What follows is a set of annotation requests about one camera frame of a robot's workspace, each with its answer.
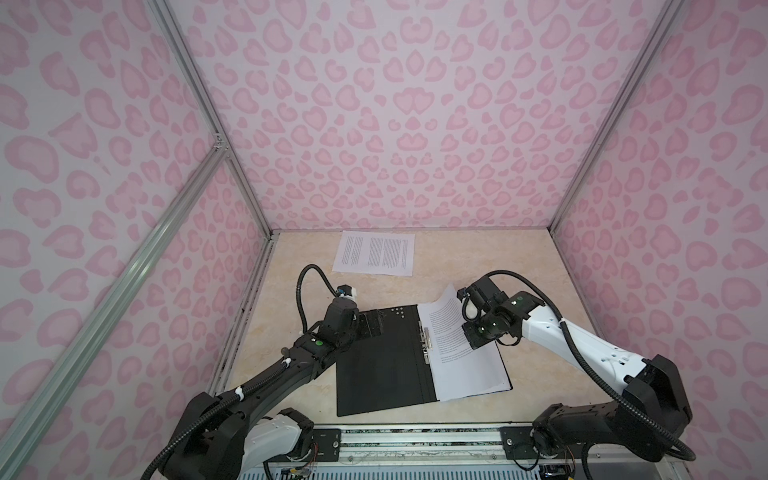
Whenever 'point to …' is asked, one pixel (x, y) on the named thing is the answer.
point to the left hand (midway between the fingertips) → (374, 313)
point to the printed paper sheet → (459, 371)
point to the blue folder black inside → (390, 365)
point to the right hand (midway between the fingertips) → (471, 334)
